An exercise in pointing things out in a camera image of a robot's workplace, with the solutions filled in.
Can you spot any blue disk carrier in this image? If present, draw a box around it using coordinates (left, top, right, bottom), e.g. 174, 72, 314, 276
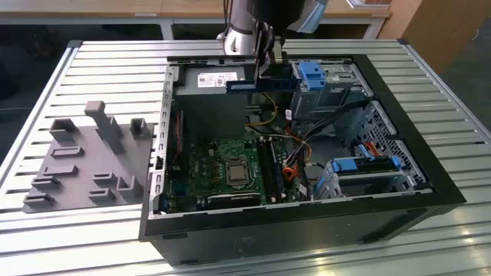
331, 155, 402, 174

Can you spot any silver CPU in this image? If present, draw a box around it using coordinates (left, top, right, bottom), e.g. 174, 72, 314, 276
228, 166, 248, 183

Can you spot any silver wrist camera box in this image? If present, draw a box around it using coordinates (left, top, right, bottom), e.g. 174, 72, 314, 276
294, 0, 327, 33

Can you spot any black graphics card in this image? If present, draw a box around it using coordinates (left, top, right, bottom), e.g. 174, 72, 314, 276
206, 191, 263, 210

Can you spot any grey plastic parts rack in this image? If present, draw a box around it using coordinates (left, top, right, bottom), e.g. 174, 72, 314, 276
22, 100, 156, 214

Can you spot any metal CPU socket frame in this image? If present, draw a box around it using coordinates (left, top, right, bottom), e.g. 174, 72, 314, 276
223, 157, 254, 190

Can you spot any black cable bundle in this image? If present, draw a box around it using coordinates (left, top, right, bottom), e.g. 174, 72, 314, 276
290, 100, 366, 139

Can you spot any orange flat data cable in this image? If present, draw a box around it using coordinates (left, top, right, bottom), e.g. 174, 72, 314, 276
365, 142, 387, 158

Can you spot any green motherboard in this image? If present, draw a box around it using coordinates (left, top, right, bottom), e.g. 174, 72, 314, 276
164, 136, 308, 207

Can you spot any orange wire bundle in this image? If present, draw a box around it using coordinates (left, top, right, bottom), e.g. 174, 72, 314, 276
282, 135, 312, 182

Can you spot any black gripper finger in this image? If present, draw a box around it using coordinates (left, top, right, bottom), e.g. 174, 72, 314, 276
268, 28, 290, 67
252, 21, 275, 81

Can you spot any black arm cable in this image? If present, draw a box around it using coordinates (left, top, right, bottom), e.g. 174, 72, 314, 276
222, 0, 236, 35

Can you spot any thin red wire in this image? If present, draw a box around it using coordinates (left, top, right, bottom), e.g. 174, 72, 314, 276
174, 111, 184, 164

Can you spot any metal disk bay cage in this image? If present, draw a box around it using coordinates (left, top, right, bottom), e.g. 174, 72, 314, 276
312, 156, 434, 200

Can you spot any wooden cabinet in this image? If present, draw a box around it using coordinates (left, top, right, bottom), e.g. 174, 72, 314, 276
378, 0, 491, 75

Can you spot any yellow wire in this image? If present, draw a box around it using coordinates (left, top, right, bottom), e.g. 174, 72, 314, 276
244, 94, 280, 128

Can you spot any grey power supply with label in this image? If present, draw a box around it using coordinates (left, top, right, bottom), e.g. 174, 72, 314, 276
175, 68, 256, 139

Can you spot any blue drive bay latch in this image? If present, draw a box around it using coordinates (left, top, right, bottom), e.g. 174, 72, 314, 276
299, 62, 327, 90

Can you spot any round grey case speaker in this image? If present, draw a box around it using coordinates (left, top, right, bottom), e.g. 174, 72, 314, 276
304, 162, 328, 181

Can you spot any black open PC case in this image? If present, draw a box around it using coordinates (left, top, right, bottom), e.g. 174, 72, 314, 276
138, 53, 467, 267

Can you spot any blue flat data cable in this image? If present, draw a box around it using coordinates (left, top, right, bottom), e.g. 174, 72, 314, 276
359, 145, 377, 161

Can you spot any wooden desk with white frame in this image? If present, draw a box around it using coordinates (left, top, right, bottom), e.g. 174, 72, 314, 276
0, 0, 393, 40

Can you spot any metal optical drive cage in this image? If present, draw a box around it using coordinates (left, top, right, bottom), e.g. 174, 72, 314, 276
290, 62, 375, 121

